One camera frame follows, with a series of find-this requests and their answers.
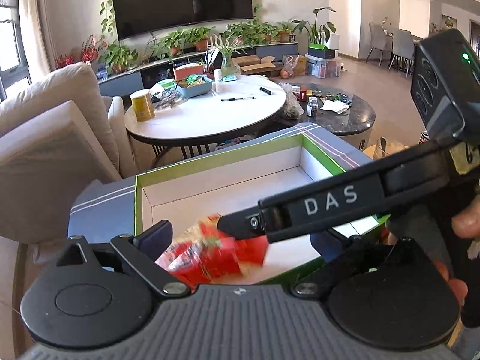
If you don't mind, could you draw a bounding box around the cardboard box on floor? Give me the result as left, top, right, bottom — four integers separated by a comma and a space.
233, 55, 277, 75

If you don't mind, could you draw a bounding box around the black pen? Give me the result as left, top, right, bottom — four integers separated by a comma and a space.
221, 96, 256, 102

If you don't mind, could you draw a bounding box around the red flower arrangement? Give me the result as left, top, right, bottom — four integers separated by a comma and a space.
55, 34, 107, 69

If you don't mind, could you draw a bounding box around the black marker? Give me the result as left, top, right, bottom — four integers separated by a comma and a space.
259, 87, 272, 95

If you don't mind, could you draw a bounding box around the blue snack tray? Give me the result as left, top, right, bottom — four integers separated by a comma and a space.
176, 75, 212, 98

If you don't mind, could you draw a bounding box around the person's right hand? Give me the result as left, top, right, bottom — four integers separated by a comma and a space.
433, 195, 479, 306

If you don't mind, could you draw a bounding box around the yellow canister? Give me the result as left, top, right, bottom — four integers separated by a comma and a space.
130, 88, 155, 122

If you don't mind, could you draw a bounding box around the glass vase with plant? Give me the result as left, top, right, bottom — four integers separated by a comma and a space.
211, 34, 244, 80

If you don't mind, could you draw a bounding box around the red chip bag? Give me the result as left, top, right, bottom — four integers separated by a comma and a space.
155, 214, 269, 289

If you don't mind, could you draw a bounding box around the grey dining chair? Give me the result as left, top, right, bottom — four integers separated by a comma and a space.
389, 28, 415, 77

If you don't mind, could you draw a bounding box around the blue striped tablecloth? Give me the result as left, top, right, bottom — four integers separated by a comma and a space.
67, 123, 371, 243

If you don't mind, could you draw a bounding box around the beige sofa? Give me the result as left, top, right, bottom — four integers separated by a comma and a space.
1, 63, 137, 244

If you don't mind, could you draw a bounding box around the green cardboard box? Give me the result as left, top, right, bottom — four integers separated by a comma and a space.
133, 133, 392, 285

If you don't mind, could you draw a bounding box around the dark marble round table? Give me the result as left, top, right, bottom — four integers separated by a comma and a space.
277, 83, 376, 136

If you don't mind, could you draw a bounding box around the white round coffee table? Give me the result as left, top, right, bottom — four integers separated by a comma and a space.
124, 76, 287, 145

